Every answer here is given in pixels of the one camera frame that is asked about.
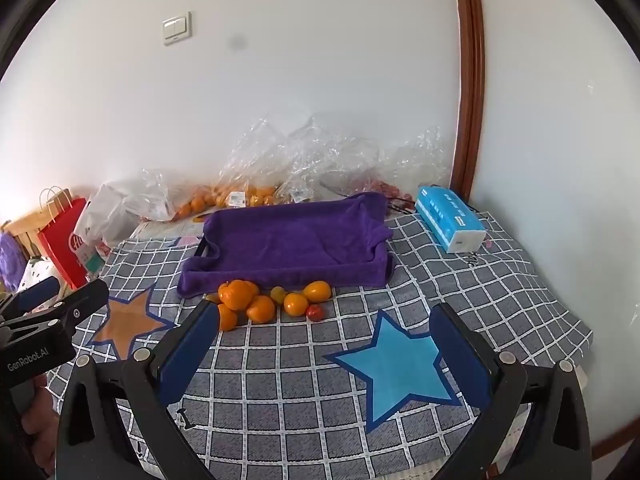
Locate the clear plastic bag of mandarins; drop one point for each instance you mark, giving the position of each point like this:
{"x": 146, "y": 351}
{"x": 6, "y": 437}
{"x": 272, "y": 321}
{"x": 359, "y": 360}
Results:
{"x": 150, "y": 195}

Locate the grey checkered star blanket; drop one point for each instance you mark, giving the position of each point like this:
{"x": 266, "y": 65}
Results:
{"x": 300, "y": 360}

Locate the white light switch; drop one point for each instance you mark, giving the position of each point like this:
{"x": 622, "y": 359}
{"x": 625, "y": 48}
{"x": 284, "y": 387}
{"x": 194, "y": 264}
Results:
{"x": 176, "y": 29}

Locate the person's left hand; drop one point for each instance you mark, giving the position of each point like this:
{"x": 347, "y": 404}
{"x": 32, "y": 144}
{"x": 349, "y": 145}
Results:
{"x": 42, "y": 435}

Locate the purple towel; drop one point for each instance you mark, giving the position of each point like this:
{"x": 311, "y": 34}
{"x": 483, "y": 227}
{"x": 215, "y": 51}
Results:
{"x": 290, "y": 240}

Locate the white spotted cloth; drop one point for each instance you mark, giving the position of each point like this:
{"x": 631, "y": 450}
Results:
{"x": 37, "y": 271}

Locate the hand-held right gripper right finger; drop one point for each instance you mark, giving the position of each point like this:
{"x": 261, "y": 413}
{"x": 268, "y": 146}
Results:
{"x": 460, "y": 355}

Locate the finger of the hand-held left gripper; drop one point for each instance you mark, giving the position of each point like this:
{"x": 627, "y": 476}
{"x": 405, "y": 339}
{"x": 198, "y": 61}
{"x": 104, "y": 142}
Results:
{"x": 40, "y": 292}
{"x": 82, "y": 307}

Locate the crumpled clear plastic bag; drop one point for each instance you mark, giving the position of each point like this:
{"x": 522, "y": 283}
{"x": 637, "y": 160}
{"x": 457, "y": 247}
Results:
{"x": 325, "y": 155}

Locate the black tray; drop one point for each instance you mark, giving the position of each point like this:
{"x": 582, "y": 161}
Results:
{"x": 203, "y": 250}

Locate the purple plush cloth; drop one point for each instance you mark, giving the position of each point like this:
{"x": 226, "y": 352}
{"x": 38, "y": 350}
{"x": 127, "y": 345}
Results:
{"x": 10, "y": 255}

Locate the brown wooden door frame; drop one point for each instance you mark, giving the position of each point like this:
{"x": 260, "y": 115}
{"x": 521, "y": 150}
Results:
{"x": 467, "y": 85}

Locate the clear bag of red fruit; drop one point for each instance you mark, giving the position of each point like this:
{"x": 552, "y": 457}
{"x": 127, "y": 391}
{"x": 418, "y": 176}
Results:
{"x": 415, "y": 160}

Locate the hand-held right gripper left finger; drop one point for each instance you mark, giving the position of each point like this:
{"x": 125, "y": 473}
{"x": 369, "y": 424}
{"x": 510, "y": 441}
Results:
{"x": 192, "y": 345}

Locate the large orange mandarin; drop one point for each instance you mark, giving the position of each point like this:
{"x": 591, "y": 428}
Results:
{"x": 235, "y": 295}

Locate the white plastic bag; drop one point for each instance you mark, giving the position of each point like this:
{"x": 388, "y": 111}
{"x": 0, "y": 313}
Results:
{"x": 102, "y": 215}

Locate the blue tissue pack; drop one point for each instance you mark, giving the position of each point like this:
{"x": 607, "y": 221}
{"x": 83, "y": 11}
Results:
{"x": 445, "y": 212}

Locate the small red tomato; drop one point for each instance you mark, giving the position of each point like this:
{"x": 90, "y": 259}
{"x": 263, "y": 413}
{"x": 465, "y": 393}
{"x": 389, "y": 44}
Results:
{"x": 315, "y": 312}

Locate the red paper bag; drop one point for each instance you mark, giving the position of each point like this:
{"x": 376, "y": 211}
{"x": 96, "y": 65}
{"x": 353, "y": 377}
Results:
{"x": 62, "y": 245}

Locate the brown kraft paper bag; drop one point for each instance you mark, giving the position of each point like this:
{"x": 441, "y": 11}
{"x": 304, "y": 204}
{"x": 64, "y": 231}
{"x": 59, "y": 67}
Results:
{"x": 27, "y": 225}

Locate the labelled clear bag of mandarins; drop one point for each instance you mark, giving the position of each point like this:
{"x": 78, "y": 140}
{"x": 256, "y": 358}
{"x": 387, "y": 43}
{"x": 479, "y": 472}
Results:
{"x": 250, "y": 160}

